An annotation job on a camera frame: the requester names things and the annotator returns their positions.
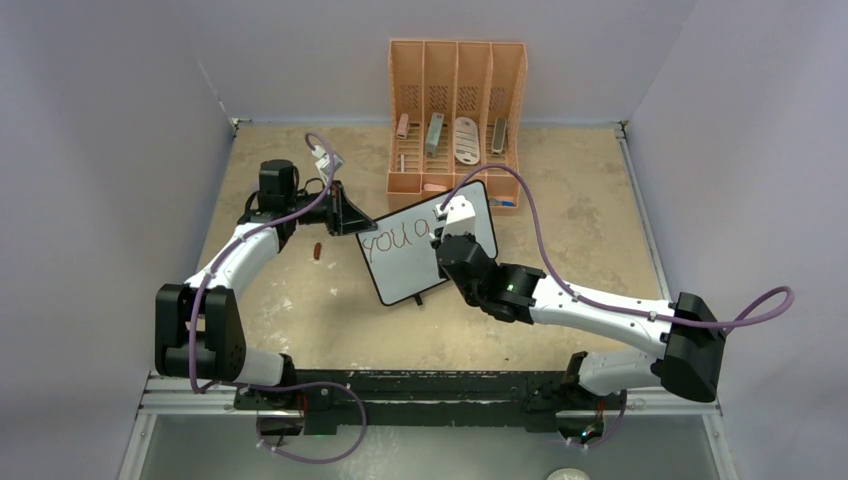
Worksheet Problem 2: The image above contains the peach plastic desk organizer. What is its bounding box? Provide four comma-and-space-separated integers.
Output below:
386, 39, 528, 215

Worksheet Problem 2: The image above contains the black framed whiteboard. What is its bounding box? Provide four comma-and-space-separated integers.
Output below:
354, 180, 499, 307

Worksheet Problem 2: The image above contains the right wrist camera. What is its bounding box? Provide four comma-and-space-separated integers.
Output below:
432, 195, 476, 240

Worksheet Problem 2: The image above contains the pink flat item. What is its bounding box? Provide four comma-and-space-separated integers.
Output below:
422, 183, 448, 192

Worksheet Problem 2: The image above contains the grey green box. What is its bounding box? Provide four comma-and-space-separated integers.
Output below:
424, 112, 444, 158

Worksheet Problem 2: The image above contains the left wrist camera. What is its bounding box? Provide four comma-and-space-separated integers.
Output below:
312, 145, 344, 181

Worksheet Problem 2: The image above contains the white oval perforated plate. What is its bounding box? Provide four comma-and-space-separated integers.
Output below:
453, 117, 481, 166

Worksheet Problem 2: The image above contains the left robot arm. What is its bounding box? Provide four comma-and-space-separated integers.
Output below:
154, 159, 377, 409

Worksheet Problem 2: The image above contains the black aluminium base frame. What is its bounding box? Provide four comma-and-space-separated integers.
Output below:
119, 367, 740, 480

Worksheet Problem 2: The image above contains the blue grey small item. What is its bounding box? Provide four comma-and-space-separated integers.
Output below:
489, 198, 516, 208

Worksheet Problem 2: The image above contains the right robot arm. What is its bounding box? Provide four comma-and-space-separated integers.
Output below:
431, 232, 726, 407

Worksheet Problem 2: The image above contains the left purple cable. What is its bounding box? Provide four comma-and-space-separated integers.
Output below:
188, 133, 369, 465

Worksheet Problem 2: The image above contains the white round object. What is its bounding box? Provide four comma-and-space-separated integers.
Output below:
546, 468, 590, 480

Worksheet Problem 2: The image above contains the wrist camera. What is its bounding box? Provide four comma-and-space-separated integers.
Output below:
432, 195, 476, 240
312, 145, 344, 181

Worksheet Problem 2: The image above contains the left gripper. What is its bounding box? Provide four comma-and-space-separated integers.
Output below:
286, 180, 376, 237

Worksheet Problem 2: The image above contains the grey eraser block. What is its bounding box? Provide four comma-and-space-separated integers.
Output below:
490, 117, 508, 156

